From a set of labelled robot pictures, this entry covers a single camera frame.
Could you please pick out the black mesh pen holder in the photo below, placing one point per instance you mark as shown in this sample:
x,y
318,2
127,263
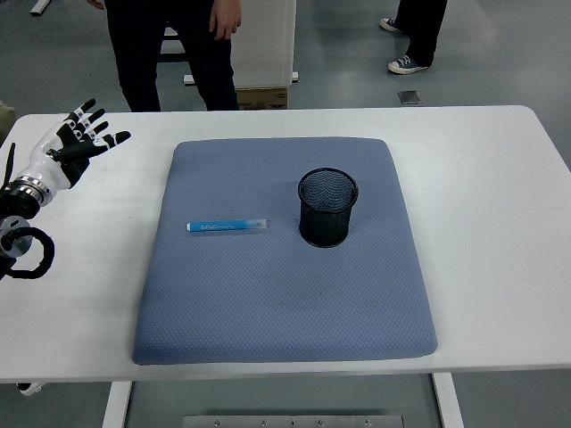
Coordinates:
x,y
328,227

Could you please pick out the white table leg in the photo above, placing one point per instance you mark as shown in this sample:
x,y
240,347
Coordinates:
x,y
448,401
117,405

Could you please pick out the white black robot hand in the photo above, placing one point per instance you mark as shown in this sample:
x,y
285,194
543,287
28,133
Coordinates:
x,y
44,156

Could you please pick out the grey base bar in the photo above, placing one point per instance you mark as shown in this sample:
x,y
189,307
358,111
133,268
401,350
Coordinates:
x,y
189,79

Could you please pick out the blue-grey padded mat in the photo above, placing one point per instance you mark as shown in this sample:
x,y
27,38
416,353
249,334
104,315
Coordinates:
x,y
267,303

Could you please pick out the white black robot part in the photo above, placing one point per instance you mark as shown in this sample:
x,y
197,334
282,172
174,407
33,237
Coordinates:
x,y
31,389

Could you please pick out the metal floor socket plate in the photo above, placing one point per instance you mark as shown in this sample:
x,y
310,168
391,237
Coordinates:
x,y
409,97

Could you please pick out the white furniture foot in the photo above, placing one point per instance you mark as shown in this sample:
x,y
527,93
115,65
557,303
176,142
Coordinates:
x,y
41,5

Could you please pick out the grey metal plate with screws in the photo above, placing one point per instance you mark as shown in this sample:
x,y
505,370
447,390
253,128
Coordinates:
x,y
290,422

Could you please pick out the person's hand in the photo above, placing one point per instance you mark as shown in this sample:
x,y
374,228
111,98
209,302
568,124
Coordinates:
x,y
225,20

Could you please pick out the white cabinet column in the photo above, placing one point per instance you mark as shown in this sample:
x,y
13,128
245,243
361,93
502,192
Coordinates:
x,y
267,44

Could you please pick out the person in dark shoes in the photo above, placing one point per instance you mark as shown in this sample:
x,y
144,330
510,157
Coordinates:
x,y
138,53

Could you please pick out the brown cardboard box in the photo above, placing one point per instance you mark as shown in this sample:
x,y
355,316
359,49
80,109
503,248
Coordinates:
x,y
263,98

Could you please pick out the blue marker with clear cap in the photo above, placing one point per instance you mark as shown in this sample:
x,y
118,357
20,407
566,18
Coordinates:
x,y
223,225

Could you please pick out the person in blue sneakers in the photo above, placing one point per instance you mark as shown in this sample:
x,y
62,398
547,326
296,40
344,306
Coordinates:
x,y
421,31

